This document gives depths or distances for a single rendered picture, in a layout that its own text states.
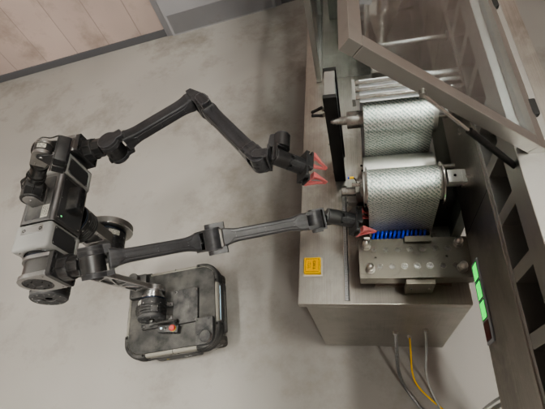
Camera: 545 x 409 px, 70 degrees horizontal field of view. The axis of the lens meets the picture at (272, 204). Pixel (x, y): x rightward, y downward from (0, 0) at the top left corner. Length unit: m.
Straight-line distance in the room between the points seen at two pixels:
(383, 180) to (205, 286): 1.51
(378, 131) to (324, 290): 0.67
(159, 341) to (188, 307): 0.26
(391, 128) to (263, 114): 2.20
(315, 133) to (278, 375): 1.43
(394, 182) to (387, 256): 0.32
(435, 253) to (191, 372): 1.73
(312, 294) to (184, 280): 1.18
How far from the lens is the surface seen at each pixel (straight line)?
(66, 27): 5.18
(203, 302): 2.51
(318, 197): 1.84
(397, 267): 1.53
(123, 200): 3.53
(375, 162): 1.51
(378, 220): 1.52
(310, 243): 1.73
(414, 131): 1.49
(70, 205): 1.51
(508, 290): 1.14
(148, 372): 2.84
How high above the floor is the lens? 2.45
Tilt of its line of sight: 56 degrees down
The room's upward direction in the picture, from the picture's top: 24 degrees counter-clockwise
